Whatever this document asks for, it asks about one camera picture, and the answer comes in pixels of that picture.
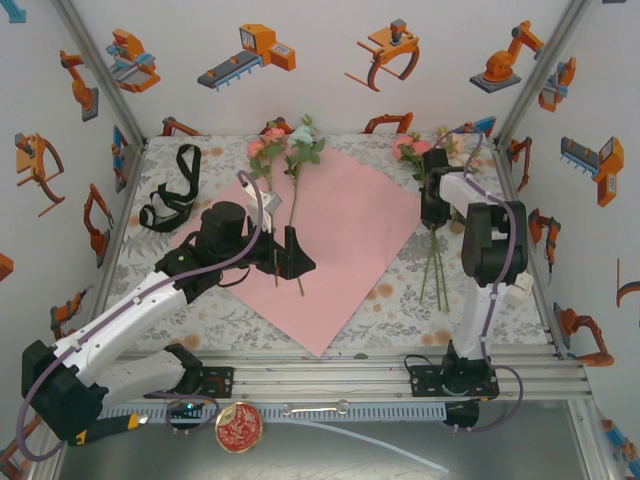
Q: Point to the black printed ribbon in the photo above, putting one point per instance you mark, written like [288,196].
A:
[191,189]

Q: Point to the pink rose stem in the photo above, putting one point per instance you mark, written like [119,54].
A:
[406,147]
[421,147]

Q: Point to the purple and pink wrapping paper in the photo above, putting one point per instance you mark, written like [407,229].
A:
[345,225]

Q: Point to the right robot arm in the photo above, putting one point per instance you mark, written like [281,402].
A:
[492,240]

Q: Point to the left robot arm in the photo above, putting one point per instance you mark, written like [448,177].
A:
[125,310]

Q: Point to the floral table mat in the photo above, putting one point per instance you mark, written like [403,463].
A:
[235,335]

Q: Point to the silver wrench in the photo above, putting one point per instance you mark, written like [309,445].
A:
[315,410]

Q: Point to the red round tin lid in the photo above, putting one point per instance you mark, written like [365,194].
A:
[239,428]

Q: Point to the small black circuit board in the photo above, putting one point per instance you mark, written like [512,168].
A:
[186,411]

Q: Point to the yellow black utility knife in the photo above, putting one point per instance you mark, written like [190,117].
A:
[125,422]

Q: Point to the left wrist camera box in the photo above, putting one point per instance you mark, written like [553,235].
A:
[270,202]

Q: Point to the aluminium side rail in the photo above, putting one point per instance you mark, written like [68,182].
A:
[122,210]
[504,172]

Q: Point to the aluminium front frame rails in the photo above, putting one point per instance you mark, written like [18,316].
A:
[325,382]

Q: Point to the aluminium frame post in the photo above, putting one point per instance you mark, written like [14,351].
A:
[540,65]
[100,65]

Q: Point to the black bracket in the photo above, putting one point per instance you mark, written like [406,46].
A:
[462,412]

